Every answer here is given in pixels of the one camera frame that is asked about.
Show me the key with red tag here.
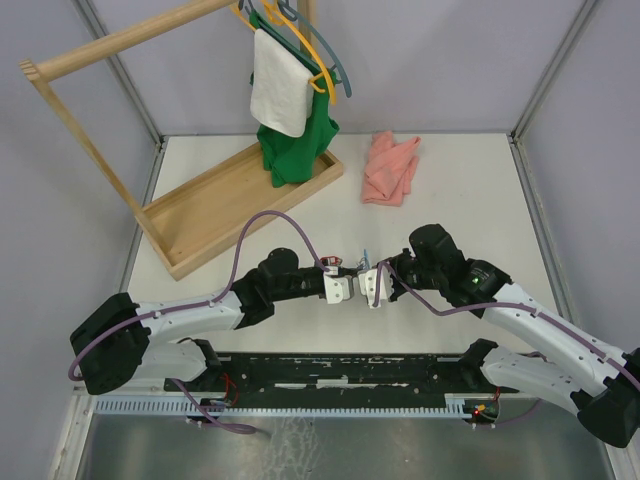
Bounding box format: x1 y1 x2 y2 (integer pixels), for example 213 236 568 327
320 255 343 267

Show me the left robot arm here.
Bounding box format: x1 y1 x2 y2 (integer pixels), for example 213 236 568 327
69 248 360 395

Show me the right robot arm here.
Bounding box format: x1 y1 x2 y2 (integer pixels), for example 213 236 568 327
372 224 639 448

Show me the pink cloth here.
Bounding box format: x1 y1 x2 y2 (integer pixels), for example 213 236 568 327
360 131 421 207

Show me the green shirt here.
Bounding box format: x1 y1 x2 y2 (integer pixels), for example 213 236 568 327
249 11 339 188

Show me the wooden clothes rack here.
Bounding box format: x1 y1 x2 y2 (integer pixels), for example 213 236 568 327
20 1 344 281

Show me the white towel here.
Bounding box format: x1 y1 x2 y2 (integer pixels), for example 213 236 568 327
250 29 314 138

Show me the yellow hanger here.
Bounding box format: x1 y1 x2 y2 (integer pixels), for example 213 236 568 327
260 1 352 105

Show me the grey-blue hanger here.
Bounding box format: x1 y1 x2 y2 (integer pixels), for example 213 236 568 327
229 1 353 104

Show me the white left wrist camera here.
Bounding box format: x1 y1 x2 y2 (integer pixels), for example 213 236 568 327
323 274 354 305

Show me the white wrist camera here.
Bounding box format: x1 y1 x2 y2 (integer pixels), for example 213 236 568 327
323 274 354 305
358 268 392 309

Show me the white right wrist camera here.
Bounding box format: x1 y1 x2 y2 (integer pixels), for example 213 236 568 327
358 268 392 309

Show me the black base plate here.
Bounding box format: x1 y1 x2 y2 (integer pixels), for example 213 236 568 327
185 352 497 407

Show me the white cable duct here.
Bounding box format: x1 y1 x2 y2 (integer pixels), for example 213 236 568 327
94 395 471 419

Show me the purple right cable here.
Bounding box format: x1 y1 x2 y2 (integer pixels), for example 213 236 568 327
374 262 640 429

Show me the aluminium frame rail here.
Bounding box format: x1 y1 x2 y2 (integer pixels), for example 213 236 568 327
74 0 166 146

